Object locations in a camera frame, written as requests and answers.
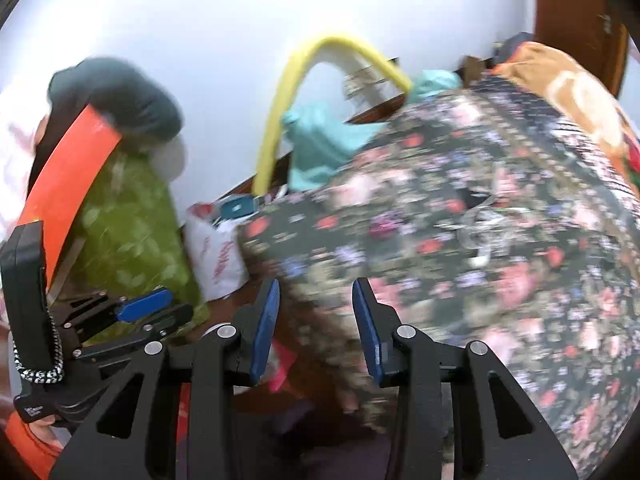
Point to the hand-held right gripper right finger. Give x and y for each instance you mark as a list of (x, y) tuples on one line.
[(370, 330)]

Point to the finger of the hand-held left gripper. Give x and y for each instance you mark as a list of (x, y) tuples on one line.
[(145, 304), (170, 322)]

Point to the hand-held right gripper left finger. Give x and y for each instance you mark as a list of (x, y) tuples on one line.
[(262, 330)]

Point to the person's left forearm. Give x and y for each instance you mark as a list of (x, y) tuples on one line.
[(25, 447)]

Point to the red paper scrap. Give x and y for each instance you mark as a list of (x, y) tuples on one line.
[(280, 370)]

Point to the dark floral bedspread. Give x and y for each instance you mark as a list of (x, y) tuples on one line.
[(425, 310)]

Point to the green floral cloth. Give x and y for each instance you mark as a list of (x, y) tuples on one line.
[(135, 230)]

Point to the white plastic bag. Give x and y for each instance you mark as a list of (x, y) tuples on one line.
[(215, 255)]

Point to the teal packet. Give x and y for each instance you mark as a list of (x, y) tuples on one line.
[(237, 207)]

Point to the teal plastic rocking horse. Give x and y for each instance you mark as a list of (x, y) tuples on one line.
[(320, 150)]

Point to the dark green cloth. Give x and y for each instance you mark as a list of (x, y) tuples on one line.
[(130, 100)]

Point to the yellow foam tube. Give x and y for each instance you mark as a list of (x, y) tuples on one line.
[(280, 110)]

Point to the cardboard box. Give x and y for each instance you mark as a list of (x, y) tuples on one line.
[(472, 67)]

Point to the orange blanket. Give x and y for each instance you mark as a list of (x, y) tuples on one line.
[(575, 90)]

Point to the colourful patchwork quilt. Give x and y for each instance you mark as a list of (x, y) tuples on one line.
[(634, 155)]

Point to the purple backpack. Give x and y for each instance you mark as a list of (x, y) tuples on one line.
[(515, 45)]

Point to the brown wooden door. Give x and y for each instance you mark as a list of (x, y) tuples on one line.
[(565, 0)]

